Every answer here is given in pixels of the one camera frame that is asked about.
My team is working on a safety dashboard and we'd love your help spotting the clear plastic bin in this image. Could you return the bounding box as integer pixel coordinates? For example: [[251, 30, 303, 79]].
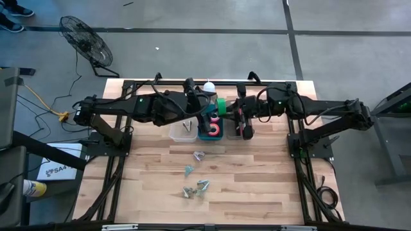
[[169, 117, 199, 143]]

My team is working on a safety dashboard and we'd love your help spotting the teal plastic bin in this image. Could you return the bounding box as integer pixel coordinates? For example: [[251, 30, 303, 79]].
[[198, 104, 225, 141]]

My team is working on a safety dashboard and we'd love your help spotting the red stapler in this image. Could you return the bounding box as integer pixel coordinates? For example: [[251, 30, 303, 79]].
[[236, 107, 243, 137]]

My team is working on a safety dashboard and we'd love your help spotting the black floor fan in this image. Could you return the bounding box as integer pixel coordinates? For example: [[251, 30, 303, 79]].
[[58, 15, 121, 79]]

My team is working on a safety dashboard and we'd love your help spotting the black fan power cable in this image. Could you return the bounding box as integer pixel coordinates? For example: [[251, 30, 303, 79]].
[[48, 49, 83, 112]]

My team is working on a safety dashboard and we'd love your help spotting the black floor cable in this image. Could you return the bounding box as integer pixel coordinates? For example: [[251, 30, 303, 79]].
[[15, 92, 84, 132]]

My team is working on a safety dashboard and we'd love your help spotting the grey cabinet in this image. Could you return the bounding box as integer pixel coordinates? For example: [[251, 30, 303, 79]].
[[0, 67, 21, 151], [0, 146, 28, 227]]

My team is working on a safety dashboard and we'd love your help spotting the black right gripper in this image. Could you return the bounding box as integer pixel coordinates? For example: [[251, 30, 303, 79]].
[[225, 82, 258, 141]]

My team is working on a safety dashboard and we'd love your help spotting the orange tape roll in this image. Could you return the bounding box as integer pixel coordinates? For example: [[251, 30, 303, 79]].
[[207, 123, 222, 137]]

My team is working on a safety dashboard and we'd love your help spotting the black metal table frame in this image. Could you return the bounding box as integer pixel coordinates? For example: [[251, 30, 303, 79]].
[[75, 79, 344, 224]]

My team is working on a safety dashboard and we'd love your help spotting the black diagonal bar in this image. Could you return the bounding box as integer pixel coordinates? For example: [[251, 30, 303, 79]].
[[12, 130, 87, 171]]

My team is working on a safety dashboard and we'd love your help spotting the smoky grey plastic bin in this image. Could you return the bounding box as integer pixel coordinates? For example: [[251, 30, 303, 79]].
[[224, 96, 254, 141]]

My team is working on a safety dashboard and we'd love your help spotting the yellow extension cable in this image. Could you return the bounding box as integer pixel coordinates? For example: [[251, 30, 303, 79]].
[[24, 83, 70, 123]]

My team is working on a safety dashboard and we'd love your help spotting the silver metal bracket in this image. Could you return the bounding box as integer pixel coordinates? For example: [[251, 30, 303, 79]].
[[101, 223, 139, 231], [281, 225, 317, 231]]

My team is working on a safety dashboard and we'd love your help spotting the green tape roll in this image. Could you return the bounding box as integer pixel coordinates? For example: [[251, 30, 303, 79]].
[[216, 98, 227, 117]]

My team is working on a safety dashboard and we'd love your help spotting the yellow and white can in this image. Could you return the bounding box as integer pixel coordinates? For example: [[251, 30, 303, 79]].
[[22, 179, 48, 198]]

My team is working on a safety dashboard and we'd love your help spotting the white paper sign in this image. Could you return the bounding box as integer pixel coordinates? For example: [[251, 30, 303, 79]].
[[37, 142, 83, 181]]

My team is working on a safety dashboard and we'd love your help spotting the coiled black cable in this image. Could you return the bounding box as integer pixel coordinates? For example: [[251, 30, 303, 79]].
[[316, 175, 340, 212]]

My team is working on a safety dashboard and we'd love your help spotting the person's shoe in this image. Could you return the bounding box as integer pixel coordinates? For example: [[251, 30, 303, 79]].
[[6, 4, 35, 18], [0, 17, 25, 33]]

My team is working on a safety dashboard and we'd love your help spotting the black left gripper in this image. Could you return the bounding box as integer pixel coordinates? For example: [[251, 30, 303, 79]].
[[185, 78, 218, 134]]

